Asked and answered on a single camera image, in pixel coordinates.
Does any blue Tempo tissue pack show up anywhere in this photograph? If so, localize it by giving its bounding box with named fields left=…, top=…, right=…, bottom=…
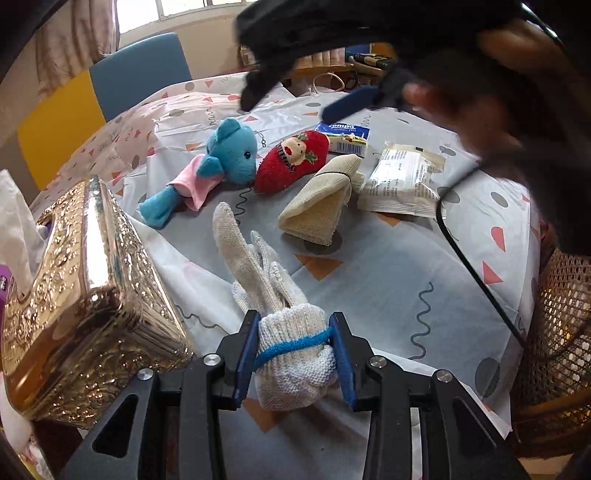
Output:
left=315, top=123, right=370, bottom=158

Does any white knit gloves bundle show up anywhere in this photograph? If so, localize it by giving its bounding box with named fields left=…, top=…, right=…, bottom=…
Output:
left=212, top=202, right=338, bottom=411

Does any red christmas sock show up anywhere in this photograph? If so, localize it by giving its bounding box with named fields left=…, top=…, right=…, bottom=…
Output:
left=254, top=130, right=329, bottom=195

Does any beige towel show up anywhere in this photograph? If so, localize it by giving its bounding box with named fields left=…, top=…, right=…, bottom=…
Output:
left=279, top=154, right=365, bottom=246

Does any blue plush elephant toy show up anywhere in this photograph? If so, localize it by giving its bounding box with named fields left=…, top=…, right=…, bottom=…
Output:
left=139, top=118, right=257, bottom=229

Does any person right hand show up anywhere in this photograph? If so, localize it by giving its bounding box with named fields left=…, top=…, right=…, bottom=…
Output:
left=403, top=21, right=590, bottom=157

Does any wooden side table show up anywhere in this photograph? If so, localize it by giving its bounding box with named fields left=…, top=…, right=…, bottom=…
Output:
left=276, top=48, right=372, bottom=96

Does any patterned plastic tablecloth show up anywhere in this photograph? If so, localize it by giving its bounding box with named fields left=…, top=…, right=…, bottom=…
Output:
left=31, top=74, right=539, bottom=479

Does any gold embossed tissue box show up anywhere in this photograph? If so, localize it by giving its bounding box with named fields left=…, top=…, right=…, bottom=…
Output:
left=1, top=176, right=194, bottom=429

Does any grey yellow blue sofa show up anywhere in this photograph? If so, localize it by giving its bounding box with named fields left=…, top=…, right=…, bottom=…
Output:
left=16, top=33, right=191, bottom=189

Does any window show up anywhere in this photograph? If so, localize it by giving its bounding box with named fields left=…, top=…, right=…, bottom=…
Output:
left=116, top=0, right=249, bottom=33

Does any purple cardboard box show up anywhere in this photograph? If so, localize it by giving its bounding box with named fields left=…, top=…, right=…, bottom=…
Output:
left=0, top=265, right=12, bottom=319

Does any left floral curtain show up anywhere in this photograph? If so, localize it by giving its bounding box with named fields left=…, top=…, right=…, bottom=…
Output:
left=35, top=0, right=120, bottom=99

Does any black cable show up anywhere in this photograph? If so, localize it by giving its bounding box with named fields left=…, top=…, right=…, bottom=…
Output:
left=434, top=161, right=591, bottom=361

